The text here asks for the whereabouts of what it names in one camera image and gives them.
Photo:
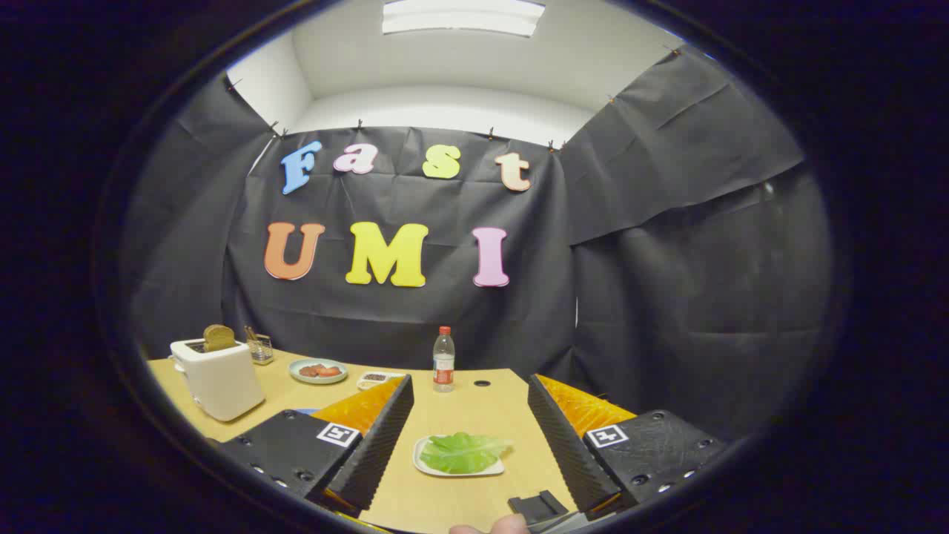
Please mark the green lettuce leaf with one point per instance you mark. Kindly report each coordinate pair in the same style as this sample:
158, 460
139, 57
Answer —
463, 452

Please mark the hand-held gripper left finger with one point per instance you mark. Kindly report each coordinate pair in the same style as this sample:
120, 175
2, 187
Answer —
378, 445

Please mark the ceiling light panel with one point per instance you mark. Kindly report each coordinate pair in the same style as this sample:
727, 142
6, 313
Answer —
463, 18

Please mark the white compartment dish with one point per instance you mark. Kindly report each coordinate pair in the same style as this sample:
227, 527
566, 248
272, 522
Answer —
371, 380

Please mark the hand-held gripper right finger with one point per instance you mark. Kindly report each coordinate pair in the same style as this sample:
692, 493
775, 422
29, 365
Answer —
563, 445

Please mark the clear plastic water bottle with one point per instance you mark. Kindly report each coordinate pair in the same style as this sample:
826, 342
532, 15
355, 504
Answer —
443, 363

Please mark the white square plate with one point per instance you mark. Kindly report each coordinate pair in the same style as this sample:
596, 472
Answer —
421, 465

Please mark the toasted brown bread slice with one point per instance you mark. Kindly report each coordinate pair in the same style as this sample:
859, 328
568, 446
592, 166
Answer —
219, 337

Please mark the red tomato slices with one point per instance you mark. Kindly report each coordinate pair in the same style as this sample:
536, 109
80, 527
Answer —
329, 371

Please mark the brown meat slices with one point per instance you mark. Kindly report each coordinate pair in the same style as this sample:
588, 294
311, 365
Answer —
308, 371

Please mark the pale green plate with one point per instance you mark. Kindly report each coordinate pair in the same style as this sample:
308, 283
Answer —
296, 374

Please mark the white toaster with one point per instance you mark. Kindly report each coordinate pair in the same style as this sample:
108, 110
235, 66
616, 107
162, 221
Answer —
222, 378

